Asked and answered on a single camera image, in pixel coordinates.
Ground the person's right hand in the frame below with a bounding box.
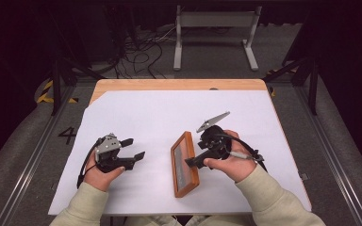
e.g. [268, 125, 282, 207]
[203, 130, 258, 184]

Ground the wooden picture frame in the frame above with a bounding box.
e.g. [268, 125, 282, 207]
[170, 130, 201, 199]

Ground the person's left hand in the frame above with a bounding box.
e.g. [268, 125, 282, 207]
[84, 153, 126, 192]

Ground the tangle of black floor cables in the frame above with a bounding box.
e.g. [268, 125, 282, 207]
[112, 26, 177, 79]

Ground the black metal stand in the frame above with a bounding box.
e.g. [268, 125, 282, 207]
[262, 56, 320, 117]
[48, 6, 105, 117]

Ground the white paper sheet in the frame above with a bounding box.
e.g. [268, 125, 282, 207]
[47, 89, 313, 217]

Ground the person's leg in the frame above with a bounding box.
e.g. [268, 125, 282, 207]
[123, 215, 182, 226]
[185, 215, 254, 226]

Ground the person's left leg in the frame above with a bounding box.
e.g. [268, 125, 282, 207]
[123, 215, 182, 226]

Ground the aluminium floor rail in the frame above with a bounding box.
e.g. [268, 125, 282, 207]
[295, 86, 362, 226]
[0, 84, 76, 226]

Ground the person's right leg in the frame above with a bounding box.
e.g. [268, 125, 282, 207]
[185, 215, 254, 226]

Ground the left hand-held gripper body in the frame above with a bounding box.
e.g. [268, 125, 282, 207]
[93, 133, 138, 174]

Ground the white metal stand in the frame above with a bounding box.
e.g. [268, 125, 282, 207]
[173, 5, 263, 72]

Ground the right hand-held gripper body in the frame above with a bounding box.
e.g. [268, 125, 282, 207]
[196, 111, 234, 168]

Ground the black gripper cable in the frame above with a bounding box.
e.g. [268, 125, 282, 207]
[215, 133, 269, 173]
[76, 137, 103, 189]

